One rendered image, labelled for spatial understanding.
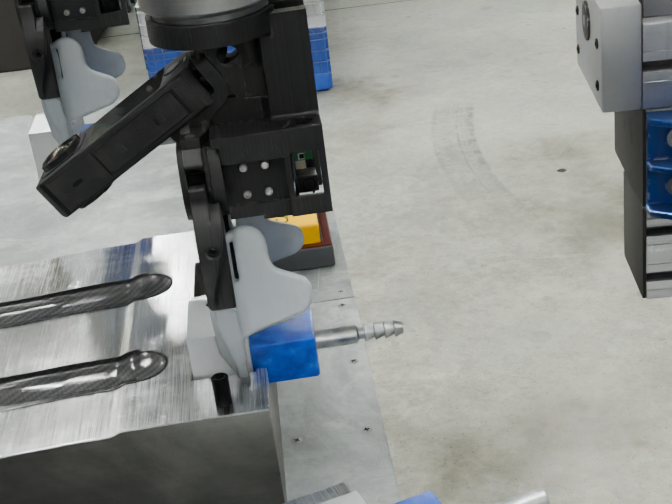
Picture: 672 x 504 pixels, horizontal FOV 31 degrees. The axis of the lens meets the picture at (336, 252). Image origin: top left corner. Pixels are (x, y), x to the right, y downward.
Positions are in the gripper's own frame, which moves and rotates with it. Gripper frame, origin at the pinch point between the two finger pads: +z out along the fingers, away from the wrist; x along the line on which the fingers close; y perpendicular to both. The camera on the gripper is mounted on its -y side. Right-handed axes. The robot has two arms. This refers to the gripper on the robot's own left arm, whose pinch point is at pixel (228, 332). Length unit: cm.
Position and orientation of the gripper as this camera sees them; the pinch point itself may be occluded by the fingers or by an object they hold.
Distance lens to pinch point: 73.7
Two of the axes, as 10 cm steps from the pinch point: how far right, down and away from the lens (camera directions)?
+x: -0.9, -4.3, 9.0
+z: 1.1, 8.9, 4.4
